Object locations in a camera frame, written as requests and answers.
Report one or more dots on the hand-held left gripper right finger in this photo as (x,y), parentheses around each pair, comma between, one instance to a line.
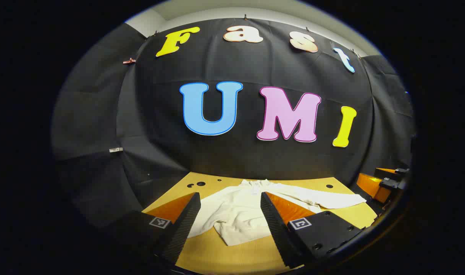
(276,233)

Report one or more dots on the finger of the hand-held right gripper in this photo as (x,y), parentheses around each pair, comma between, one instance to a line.
(389,176)
(370,185)

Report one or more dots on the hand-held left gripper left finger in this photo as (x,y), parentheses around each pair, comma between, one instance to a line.
(183,229)

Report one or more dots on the cream zip-neck sweater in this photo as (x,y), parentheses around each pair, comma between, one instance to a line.
(236,217)

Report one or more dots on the white clip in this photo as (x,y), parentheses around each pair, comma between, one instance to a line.
(116,149)

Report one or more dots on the reddish brown clothes peg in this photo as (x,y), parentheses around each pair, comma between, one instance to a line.
(129,60)

